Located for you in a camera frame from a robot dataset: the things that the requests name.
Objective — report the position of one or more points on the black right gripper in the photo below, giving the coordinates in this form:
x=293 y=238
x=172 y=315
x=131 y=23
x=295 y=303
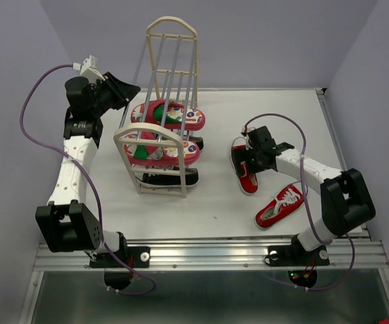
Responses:
x=240 y=154

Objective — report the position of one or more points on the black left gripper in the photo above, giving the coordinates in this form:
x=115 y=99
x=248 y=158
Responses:
x=124 y=92

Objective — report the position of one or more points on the red sneaker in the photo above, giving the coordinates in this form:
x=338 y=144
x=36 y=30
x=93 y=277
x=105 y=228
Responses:
x=247 y=181
x=286 y=202

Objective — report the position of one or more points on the cream and chrome shoe shelf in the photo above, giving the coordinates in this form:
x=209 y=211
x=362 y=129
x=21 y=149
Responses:
x=156 y=138

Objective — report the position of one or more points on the pink green flip-flop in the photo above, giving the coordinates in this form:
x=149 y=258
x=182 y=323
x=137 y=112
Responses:
x=195 y=119
x=161 y=156

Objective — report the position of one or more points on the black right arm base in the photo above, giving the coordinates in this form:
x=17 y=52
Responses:
x=303 y=265

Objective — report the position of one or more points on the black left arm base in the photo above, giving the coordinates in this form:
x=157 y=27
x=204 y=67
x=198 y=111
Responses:
x=117 y=277

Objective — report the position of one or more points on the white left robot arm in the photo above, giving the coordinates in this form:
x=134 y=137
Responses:
x=66 y=222

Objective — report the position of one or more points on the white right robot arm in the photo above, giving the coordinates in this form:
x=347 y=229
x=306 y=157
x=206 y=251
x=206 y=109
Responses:
x=345 y=200

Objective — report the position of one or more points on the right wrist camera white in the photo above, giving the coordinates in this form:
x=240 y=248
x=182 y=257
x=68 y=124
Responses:
x=245 y=135

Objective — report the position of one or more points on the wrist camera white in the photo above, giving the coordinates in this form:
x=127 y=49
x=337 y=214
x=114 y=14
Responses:
x=245 y=135
x=88 y=69

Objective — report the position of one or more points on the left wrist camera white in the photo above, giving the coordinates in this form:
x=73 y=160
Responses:
x=88 y=69

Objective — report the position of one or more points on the aluminium mounting rail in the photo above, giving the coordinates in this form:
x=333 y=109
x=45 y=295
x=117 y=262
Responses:
x=215 y=255

